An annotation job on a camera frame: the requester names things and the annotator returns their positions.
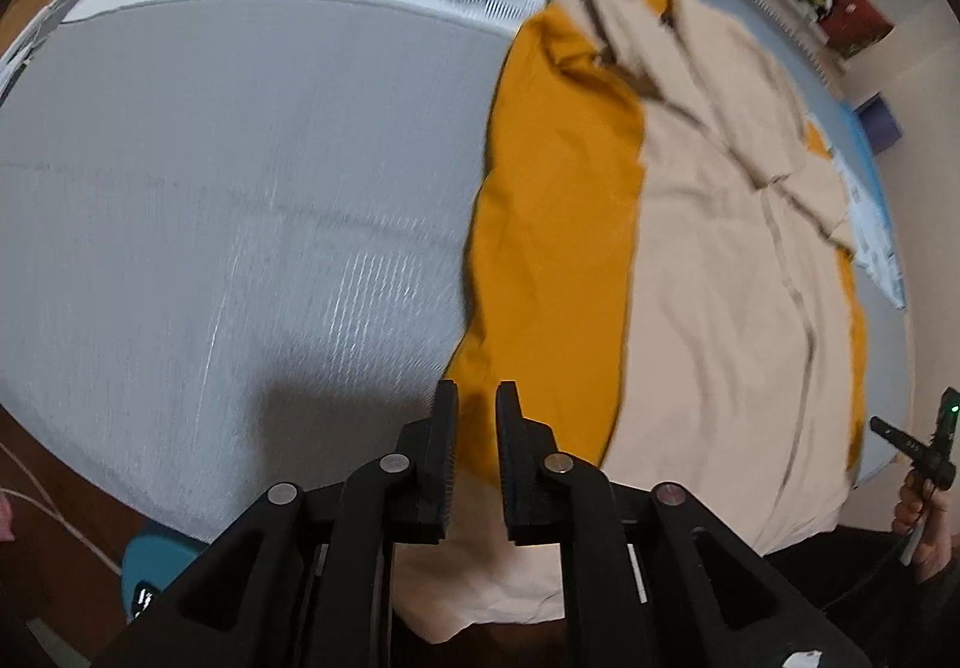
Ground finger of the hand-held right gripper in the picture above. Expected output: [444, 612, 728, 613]
[868, 416, 931, 461]

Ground purple bag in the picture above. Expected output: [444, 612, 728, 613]
[859, 100, 902, 154]

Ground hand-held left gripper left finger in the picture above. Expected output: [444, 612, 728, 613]
[97, 379, 460, 668]

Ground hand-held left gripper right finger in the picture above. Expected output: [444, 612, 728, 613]
[495, 379, 871, 668]

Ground teal round stool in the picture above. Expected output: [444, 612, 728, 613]
[120, 522, 208, 625]

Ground person's right hand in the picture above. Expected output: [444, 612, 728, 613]
[891, 467, 960, 583]

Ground white floor cable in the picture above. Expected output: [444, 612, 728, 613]
[0, 464, 125, 576]

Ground beige and mustard hooded jacket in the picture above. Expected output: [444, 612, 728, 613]
[390, 0, 872, 643]

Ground bed with grey sheet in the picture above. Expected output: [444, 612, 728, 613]
[0, 0, 917, 550]

